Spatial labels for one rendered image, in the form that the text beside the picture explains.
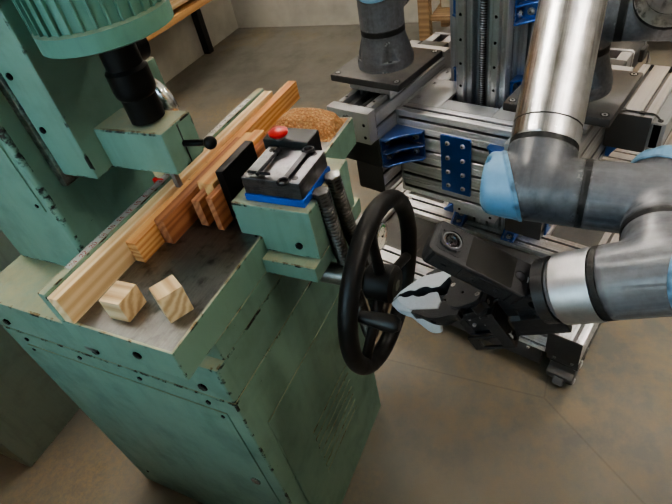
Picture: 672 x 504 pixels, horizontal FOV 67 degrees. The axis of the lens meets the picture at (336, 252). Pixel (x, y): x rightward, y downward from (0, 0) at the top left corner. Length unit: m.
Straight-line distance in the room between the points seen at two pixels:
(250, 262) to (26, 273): 0.52
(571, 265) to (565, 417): 1.11
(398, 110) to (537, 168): 0.88
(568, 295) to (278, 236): 0.42
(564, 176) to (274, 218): 0.39
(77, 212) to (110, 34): 0.38
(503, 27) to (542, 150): 0.79
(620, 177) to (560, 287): 0.13
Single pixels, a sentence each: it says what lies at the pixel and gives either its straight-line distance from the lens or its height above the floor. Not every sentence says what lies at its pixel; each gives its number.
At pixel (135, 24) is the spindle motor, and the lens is 0.71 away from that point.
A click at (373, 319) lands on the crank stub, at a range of 0.68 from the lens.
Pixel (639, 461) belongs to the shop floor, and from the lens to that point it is 1.60.
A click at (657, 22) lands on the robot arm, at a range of 1.13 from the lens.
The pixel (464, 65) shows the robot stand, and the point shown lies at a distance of 1.42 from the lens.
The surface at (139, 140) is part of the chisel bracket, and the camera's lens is 0.81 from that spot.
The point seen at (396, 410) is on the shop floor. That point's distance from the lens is 1.60.
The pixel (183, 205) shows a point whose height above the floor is 0.94.
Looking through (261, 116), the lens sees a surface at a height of 0.94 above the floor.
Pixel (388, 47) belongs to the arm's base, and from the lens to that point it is 1.41.
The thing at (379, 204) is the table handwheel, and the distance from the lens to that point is 0.71.
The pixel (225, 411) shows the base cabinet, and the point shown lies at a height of 0.67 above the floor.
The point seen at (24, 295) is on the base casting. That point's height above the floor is 0.80.
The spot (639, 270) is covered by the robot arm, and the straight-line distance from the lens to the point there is 0.52.
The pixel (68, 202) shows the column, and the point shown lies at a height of 0.95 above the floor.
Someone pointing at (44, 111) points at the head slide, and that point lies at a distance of 0.86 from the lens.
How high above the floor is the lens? 1.38
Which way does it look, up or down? 42 degrees down
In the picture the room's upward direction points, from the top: 13 degrees counter-clockwise
